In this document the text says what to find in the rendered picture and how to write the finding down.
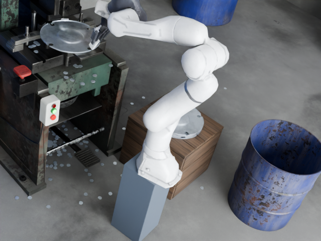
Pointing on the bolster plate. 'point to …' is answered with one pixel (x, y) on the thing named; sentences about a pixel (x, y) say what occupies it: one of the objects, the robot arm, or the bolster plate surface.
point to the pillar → (33, 21)
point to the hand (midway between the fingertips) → (94, 43)
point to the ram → (61, 6)
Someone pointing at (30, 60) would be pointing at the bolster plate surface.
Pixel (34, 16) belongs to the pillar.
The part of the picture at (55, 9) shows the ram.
